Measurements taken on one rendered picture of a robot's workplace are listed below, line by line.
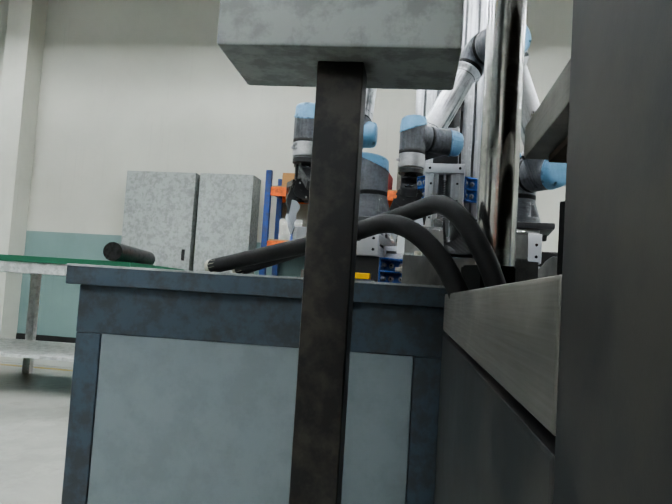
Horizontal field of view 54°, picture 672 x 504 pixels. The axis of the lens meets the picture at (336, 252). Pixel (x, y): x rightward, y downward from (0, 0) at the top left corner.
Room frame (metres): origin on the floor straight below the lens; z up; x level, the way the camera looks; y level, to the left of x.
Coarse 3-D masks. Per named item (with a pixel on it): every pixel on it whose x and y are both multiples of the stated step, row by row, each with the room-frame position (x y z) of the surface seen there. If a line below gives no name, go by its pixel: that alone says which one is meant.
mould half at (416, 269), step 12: (432, 228) 1.41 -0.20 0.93; (516, 240) 1.39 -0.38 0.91; (408, 252) 1.41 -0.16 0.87; (516, 252) 1.38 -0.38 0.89; (408, 264) 1.29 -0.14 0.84; (420, 264) 1.29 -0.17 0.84; (456, 264) 1.28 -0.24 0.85; (468, 264) 1.28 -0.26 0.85; (516, 264) 1.27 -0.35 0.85; (528, 264) 1.26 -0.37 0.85; (408, 276) 1.29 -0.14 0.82; (420, 276) 1.29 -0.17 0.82; (432, 276) 1.28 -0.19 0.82; (528, 276) 1.26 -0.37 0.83
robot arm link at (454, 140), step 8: (440, 128) 1.87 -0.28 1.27; (440, 136) 1.85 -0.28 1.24; (448, 136) 1.86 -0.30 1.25; (456, 136) 1.87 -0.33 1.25; (432, 144) 1.85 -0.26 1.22; (440, 144) 1.86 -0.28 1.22; (448, 144) 1.86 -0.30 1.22; (456, 144) 1.87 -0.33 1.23; (432, 152) 1.88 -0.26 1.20; (440, 152) 1.88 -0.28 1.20; (448, 152) 1.89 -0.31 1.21; (456, 152) 1.89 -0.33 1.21
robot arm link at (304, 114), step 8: (304, 104) 1.77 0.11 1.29; (312, 104) 1.77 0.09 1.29; (296, 112) 1.78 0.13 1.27; (304, 112) 1.77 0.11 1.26; (312, 112) 1.77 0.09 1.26; (296, 120) 1.78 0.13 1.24; (304, 120) 1.76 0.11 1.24; (312, 120) 1.77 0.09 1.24; (296, 128) 1.78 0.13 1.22; (304, 128) 1.76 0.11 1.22; (312, 128) 1.77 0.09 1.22; (296, 136) 1.78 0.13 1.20; (304, 136) 1.76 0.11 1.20; (312, 136) 1.77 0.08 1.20
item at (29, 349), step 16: (0, 256) 4.26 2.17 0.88; (16, 256) 4.25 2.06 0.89; (32, 256) 4.24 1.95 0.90; (112, 256) 4.17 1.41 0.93; (128, 256) 4.35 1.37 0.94; (144, 256) 4.77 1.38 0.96; (16, 272) 4.70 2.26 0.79; (32, 272) 4.26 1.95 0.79; (48, 272) 4.25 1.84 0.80; (64, 272) 4.24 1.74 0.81; (32, 288) 5.29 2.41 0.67; (32, 304) 5.28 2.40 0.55; (32, 320) 5.28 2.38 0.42; (32, 336) 5.29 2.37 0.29; (0, 352) 4.35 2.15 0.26; (16, 352) 4.41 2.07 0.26; (32, 352) 4.47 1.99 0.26; (48, 352) 4.53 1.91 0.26; (64, 352) 4.59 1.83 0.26; (32, 368) 5.33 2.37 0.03
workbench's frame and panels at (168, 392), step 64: (128, 320) 1.24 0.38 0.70; (192, 320) 1.23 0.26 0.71; (256, 320) 1.21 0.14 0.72; (384, 320) 1.18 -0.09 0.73; (128, 384) 1.24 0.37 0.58; (192, 384) 1.23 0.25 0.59; (256, 384) 1.21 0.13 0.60; (384, 384) 1.19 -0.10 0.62; (128, 448) 1.24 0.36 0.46; (192, 448) 1.23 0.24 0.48; (256, 448) 1.21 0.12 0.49; (384, 448) 1.19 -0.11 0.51
